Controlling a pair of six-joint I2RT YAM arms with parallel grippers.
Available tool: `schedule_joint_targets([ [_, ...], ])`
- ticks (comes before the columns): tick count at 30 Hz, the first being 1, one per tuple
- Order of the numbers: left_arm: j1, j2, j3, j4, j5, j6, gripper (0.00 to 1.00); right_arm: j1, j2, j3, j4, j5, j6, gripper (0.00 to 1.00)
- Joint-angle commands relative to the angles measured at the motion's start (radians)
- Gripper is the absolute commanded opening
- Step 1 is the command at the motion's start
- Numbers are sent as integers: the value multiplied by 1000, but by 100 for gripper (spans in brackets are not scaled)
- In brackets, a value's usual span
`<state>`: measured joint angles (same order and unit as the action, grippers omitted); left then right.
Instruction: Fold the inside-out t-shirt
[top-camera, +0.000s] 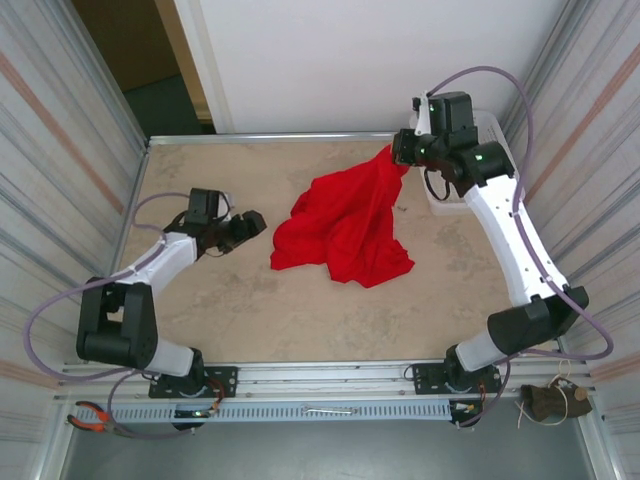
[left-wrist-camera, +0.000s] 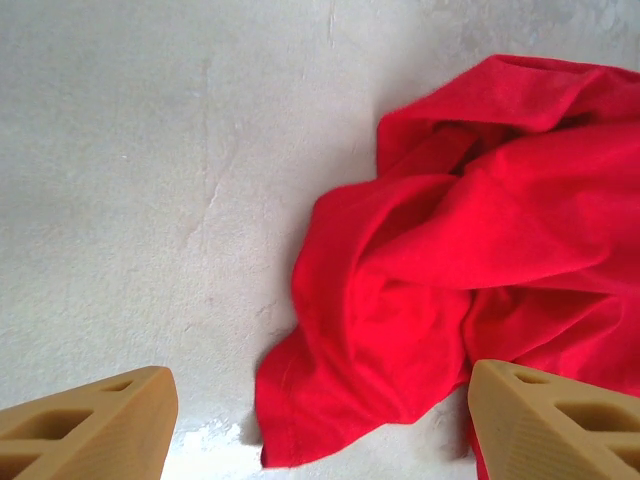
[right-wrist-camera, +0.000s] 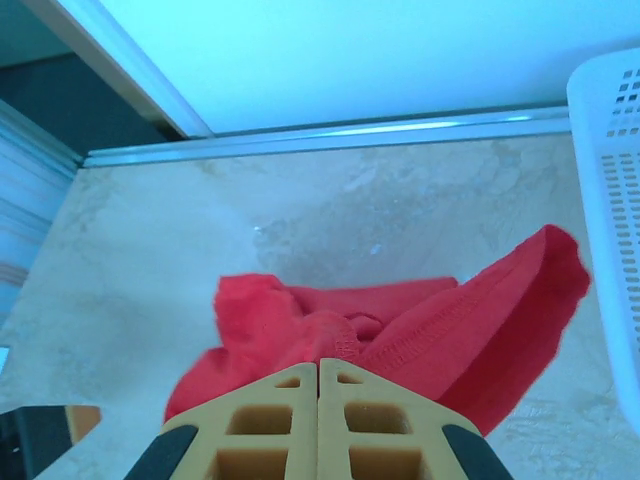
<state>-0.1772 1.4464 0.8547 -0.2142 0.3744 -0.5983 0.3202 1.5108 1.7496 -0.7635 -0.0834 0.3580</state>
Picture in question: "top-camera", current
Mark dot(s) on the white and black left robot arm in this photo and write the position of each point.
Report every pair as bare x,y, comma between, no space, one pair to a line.
165,255

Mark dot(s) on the small circuit board green light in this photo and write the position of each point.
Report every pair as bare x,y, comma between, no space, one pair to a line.
195,413

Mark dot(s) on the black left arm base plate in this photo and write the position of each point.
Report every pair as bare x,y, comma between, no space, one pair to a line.
225,380

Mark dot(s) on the aluminium table edge bar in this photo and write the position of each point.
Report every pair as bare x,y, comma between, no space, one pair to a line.
300,136

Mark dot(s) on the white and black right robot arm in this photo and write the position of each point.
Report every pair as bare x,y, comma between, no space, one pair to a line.
520,250

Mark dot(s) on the red t-shirt with bear print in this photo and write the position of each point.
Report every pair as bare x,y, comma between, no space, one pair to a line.
350,225

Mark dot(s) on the white door frame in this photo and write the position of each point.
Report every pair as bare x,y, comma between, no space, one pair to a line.
207,75

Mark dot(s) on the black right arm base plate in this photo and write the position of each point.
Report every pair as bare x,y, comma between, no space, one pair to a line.
425,380

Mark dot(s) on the aluminium mounting rail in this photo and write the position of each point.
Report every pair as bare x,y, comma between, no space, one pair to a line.
325,375

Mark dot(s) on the white perforated plastic basket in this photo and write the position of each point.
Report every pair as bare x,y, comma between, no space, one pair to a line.
445,206

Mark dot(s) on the small silver wrench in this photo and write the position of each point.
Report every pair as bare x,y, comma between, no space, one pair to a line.
330,410

